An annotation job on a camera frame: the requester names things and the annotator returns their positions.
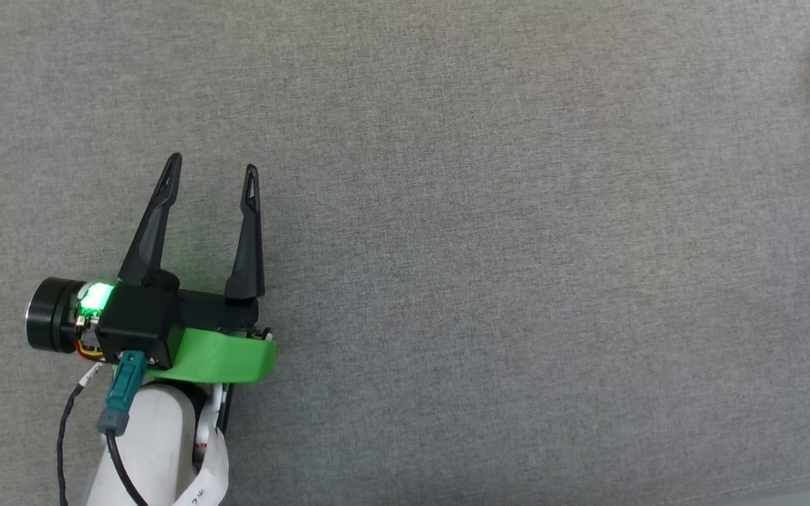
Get teal plug left camera cable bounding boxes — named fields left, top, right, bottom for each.
left=98, top=350, right=151, bottom=506

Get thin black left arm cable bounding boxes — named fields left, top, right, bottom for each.
left=56, top=365, right=107, bottom=506

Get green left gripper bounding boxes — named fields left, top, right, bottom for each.
left=25, top=152, right=278, bottom=385

